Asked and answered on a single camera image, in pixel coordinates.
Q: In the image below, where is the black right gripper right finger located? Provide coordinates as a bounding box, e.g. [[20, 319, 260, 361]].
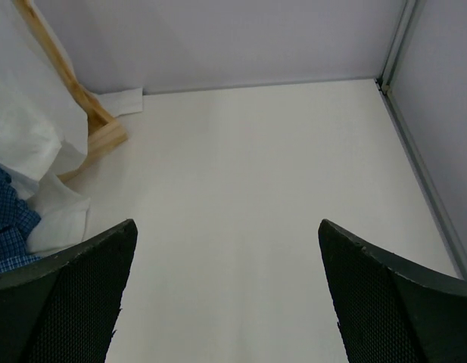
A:
[[318, 219, 467, 362]]

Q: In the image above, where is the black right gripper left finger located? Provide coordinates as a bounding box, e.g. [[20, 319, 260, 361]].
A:
[[0, 219, 138, 362]]

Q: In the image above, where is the blue checked shirt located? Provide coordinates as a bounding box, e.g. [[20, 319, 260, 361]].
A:
[[0, 167, 41, 274]]

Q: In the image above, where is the white shirt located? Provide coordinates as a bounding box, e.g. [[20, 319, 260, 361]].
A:
[[0, 1, 143, 256]]

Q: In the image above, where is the wooden clothes rack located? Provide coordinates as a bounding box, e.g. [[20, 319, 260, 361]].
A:
[[11, 0, 129, 185]]

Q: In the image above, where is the aluminium frame post right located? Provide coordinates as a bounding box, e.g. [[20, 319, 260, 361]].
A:
[[378, 1, 467, 280]]

